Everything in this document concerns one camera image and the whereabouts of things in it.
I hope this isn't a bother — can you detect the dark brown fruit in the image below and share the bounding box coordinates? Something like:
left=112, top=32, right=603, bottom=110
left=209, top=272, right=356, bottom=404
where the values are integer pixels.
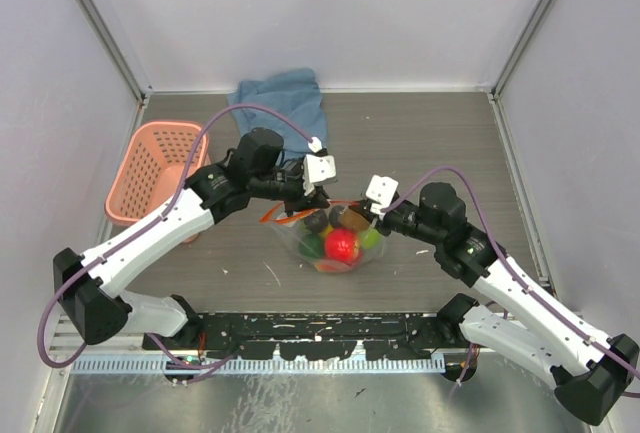
left=303, top=209, right=330, bottom=234
left=328, top=205, right=370, bottom=232

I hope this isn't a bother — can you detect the green fruit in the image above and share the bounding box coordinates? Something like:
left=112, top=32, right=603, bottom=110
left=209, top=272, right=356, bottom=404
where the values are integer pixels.
left=298, top=233, right=325, bottom=260

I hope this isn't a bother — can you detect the clear orange zip bag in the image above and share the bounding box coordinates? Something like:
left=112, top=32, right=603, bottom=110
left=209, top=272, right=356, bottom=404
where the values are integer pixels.
left=260, top=200, right=386, bottom=273

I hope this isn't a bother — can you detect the red apple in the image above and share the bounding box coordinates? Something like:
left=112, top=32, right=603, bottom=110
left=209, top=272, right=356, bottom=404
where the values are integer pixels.
left=324, top=228, right=360, bottom=264

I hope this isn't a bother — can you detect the green apple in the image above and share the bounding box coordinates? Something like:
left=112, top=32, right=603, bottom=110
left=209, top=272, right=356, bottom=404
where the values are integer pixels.
left=358, top=228, right=384, bottom=251

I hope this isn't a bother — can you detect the yellow pear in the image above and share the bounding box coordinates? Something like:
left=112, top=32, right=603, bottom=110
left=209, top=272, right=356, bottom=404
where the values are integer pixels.
left=319, top=225, right=335, bottom=239

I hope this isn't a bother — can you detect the red yellow mango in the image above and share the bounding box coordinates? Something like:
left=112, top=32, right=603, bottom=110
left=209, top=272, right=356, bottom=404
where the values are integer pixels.
left=314, top=260, right=351, bottom=273

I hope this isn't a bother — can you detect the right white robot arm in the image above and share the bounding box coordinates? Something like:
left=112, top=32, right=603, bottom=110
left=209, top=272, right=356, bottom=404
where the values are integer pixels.
left=361, top=175, right=639, bottom=426

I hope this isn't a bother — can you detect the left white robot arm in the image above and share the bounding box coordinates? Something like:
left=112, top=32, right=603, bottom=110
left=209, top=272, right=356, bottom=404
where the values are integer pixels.
left=53, top=128, right=337, bottom=349

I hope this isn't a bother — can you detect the blue cloth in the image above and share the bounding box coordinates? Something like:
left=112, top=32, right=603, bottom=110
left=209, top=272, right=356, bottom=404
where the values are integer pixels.
left=227, top=68, right=328, bottom=160

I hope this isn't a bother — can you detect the pink plastic basket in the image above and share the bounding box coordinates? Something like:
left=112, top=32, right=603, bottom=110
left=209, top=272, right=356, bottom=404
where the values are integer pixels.
left=105, top=120, right=202, bottom=227

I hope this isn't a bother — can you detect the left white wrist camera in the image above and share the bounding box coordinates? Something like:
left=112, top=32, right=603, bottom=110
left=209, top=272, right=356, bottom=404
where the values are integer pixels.
left=303, top=154, right=338, bottom=196

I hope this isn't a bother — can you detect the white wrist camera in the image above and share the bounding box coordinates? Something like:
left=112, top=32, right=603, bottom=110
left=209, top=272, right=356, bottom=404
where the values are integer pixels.
left=364, top=175, right=399, bottom=218
left=303, top=154, right=338, bottom=196

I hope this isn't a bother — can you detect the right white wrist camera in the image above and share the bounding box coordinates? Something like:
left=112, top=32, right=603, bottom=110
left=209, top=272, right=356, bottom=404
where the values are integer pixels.
left=364, top=175, right=399, bottom=218

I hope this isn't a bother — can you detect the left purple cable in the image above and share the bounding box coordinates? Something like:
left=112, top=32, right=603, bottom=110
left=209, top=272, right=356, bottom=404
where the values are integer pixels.
left=37, top=103, right=326, bottom=369

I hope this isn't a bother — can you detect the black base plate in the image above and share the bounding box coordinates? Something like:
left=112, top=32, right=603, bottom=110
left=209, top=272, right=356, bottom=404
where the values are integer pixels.
left=142, top=311, right=499, bottom=359

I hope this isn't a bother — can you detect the grey slotted cable duct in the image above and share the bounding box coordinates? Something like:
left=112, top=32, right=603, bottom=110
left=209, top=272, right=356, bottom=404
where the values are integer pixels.
left=71, top=353, right=446, bottom=375

